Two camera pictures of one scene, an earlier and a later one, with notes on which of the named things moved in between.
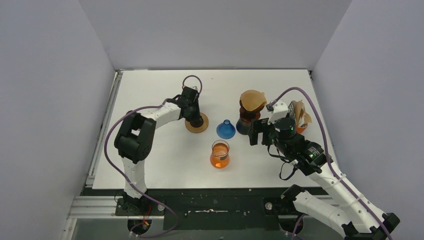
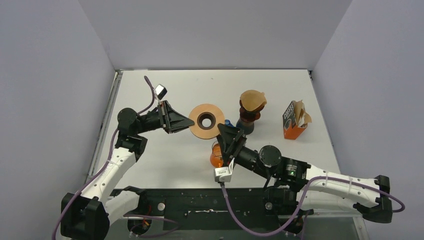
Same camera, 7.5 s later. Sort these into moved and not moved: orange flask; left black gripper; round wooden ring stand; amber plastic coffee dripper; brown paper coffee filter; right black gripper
Moved: right black gripper; left black gripper; round wooden ring stand
Not moved: brown paper coffee filter; amber plastic coffee dripper; orange flask
